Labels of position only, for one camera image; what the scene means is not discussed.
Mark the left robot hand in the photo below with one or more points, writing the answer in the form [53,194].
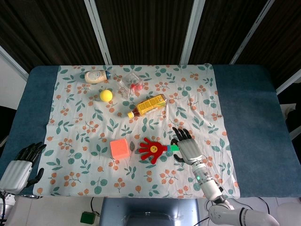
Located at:
[15,173]

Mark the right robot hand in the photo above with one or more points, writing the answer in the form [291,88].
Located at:
[190,148]

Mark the red hand-shaped clapper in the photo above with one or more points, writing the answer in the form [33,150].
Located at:
[154,148]

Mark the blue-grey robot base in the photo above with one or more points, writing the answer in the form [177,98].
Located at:
[150,212]

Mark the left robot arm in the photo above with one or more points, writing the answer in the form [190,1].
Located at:
[3,204]

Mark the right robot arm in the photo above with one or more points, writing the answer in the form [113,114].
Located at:
[216,193]

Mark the floral patterned tablecloth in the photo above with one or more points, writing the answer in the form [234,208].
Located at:
[141,131]

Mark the yellow label tea bottle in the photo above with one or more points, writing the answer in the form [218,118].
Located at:
[148,105]

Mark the blue table cover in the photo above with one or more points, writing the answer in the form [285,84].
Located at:
[247,122]

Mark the orange sponge cube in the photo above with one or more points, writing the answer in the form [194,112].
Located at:
[120,148]

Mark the green floor box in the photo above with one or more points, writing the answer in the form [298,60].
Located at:
[87,217]

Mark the clear plastic box red items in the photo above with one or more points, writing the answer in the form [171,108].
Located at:
[130,85]

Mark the yellow ball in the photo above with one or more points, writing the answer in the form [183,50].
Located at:
[106,95]

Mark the cream mayonnaise bottle blue cap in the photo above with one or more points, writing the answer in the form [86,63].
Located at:
[96,76]

